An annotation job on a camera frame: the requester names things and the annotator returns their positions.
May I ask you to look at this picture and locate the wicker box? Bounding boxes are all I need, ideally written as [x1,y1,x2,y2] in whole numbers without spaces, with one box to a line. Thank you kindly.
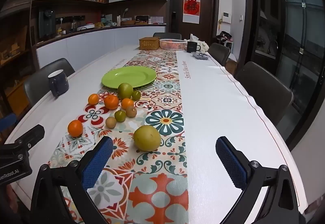
[139,37,160,50]

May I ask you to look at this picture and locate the red and white door poster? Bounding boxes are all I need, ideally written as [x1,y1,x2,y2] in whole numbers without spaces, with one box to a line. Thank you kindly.
[183,0,201,24]

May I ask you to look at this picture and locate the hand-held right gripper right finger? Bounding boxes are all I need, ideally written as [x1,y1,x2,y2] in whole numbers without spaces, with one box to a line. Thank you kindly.
[216,136,306,224]

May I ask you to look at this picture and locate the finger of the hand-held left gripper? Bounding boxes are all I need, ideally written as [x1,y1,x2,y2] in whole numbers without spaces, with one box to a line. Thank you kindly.
[0,113,16,135]
[2,124,45,149]

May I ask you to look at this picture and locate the dark water dispenser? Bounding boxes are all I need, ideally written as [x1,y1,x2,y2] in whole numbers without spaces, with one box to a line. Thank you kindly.
[39,9,56,38]

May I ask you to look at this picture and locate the pink plastic basket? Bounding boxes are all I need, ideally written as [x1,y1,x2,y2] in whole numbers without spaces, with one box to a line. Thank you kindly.
[159,39,187,50]

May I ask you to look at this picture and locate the patterned table runner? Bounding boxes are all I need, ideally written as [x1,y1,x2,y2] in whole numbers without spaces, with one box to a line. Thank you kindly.
[48,49,190,224]

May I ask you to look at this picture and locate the dark blue mug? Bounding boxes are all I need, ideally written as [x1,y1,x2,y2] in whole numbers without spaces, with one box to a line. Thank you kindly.
[48,70,69,97]

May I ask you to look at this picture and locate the black mug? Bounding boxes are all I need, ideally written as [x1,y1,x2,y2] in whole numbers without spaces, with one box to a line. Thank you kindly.
[187,41,202,52]

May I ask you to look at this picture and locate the glass sliding door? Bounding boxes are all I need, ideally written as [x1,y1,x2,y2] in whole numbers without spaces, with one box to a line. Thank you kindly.
[245,0,325,148]

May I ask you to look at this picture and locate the grey chair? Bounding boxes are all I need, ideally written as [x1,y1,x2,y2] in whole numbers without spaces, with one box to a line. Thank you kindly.
[24,58,76,108]
[208,43,231,66]
[235,62,294,127]
[153,32,182,40]

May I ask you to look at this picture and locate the large yellow pear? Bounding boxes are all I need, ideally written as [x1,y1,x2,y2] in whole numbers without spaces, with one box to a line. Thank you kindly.
[133,125,161,151]

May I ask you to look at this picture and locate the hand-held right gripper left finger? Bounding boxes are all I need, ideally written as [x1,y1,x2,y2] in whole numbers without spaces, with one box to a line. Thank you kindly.
[30,136,114,224]

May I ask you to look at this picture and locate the green plate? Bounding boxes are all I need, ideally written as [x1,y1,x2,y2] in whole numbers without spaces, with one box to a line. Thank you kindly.
[101,66,157,89]

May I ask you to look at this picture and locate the dark wooden door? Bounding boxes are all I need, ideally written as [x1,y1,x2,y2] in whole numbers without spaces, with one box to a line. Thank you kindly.
[168,0,220,48]

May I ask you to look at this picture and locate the white base cabinet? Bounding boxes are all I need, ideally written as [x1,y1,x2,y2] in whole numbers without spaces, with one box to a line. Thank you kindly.
[36,25,167,69]

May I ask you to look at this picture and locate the stool with clothes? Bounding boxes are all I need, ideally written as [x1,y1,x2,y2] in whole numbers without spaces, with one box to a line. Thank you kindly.
[219,31,233,43]

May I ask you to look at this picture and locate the large green pear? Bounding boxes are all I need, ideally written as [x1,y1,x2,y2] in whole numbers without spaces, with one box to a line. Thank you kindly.
[117,82,134,100]

